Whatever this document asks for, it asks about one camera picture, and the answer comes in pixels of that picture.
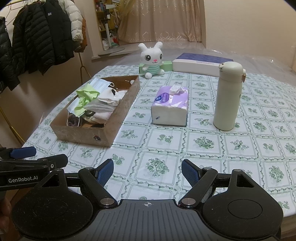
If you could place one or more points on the light green cloth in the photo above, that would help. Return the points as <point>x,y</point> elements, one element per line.
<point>87,93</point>

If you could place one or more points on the clear plastic sheet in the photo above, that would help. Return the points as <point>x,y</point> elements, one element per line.
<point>266,62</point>

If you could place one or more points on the small green box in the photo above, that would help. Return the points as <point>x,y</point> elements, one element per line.
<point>167,66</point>

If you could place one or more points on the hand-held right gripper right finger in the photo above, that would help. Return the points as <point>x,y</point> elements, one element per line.
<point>190,173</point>

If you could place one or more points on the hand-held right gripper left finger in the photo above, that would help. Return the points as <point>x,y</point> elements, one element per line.
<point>105,173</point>

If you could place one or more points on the white floor stand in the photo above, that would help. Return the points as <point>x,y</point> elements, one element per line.
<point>113,49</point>

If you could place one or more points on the brown jacket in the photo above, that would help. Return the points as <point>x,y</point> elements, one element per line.
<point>82,39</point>

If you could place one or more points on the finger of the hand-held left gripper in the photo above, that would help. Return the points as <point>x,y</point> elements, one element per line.
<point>23,176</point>
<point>23,152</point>

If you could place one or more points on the white puffer jacket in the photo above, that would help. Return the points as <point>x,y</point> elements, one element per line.
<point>74,20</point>

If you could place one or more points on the purple tissue pack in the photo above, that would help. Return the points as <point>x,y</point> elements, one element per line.
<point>168,111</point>

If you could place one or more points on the white plastic packet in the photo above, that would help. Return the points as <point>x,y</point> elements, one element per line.
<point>99,117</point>

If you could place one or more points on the beige curtain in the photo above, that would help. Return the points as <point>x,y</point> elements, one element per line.
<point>161,18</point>

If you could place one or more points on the purple velvet scrunchie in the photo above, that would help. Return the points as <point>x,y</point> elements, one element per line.
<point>73,121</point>

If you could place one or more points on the person's left hand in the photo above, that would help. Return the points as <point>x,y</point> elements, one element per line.
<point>4,215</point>

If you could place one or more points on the white plush rabbit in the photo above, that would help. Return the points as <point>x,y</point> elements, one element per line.
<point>151,56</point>

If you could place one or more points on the white face mask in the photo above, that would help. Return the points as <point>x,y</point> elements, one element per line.
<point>108,99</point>

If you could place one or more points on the flat white purple-topped box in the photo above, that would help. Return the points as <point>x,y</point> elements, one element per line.
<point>196,67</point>

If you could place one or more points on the cluttered yellow shelf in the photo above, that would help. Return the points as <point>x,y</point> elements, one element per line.
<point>100,23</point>

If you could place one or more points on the blue face mask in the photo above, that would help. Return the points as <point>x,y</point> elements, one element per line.
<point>72,107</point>
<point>99,84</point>

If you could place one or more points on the cream thermos bottle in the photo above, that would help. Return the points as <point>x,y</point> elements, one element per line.
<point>226,104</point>

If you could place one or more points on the cardboard box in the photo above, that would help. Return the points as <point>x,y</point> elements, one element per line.
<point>120,111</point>

